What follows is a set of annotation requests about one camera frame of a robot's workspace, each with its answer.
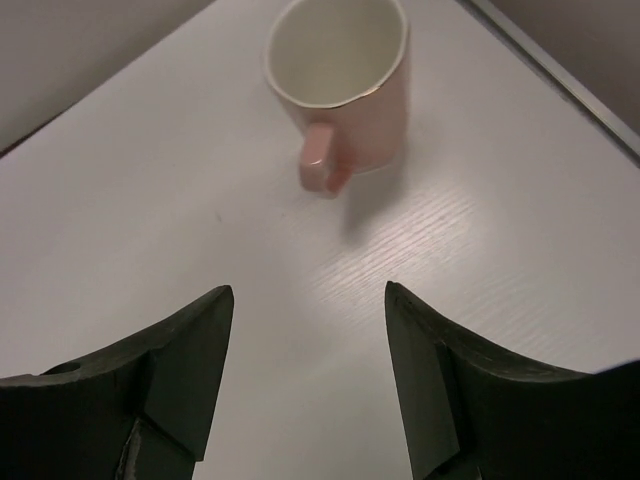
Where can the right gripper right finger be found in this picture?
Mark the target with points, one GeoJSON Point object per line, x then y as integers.
{"type": "Point", "coordinates": [472, 409]}

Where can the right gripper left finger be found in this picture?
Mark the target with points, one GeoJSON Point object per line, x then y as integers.
{"type": "Point", "coordinates": [141, 408]}

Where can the pink ceramic mug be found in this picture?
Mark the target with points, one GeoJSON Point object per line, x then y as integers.
{"type": "Point", "coordinates": [340, 69]}

